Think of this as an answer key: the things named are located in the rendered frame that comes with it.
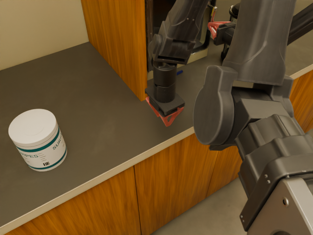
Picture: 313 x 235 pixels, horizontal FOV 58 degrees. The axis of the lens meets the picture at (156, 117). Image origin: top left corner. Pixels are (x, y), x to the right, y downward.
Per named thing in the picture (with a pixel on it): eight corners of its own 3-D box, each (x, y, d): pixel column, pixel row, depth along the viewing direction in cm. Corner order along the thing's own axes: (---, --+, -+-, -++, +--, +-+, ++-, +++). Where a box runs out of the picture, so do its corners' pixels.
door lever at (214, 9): (204, 24, 112) (199, 25, 111) (210, 0, 106) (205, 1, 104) (213, 30, 109) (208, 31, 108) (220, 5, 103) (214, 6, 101)
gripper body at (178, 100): (163, 85, 79) (164, 64, 74) (185, 107, 74) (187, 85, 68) (144, 94, 77) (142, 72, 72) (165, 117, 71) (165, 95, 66)
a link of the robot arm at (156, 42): (157, 38, 59) (194, 44, 62) (149, 12, 67) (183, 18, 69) (144, 82, 67) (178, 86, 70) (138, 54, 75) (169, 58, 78)
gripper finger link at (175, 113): (168, 110, 84) (169, 86, 77) (182, 125, 80) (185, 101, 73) (149, 120, 82) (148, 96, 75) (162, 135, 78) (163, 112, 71)
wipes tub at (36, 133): (21, 149, 93) (3, 119, 82) (59, 133, 98) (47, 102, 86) (33, 179, 86) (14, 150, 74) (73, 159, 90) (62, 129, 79)
